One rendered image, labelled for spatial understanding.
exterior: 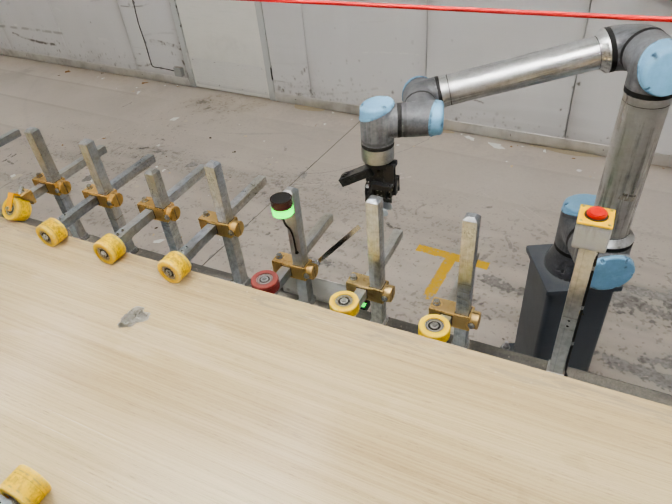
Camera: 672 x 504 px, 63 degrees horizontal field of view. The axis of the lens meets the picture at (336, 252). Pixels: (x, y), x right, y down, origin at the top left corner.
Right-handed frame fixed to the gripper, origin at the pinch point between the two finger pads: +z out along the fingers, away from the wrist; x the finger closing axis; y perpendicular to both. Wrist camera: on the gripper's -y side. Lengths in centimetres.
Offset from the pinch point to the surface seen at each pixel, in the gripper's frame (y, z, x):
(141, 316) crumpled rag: -46, 6, -55
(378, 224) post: 9.1, -12.4, -18.9
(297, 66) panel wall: -167, 63, 259
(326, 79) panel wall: -141, 71, 256
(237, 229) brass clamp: -38.1, 1.5, -17.0
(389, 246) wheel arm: 4.4, 11.4, 1.4
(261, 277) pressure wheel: -23.2, 6.3, -29.6
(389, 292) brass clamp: 11.6, 10.9, -18.8
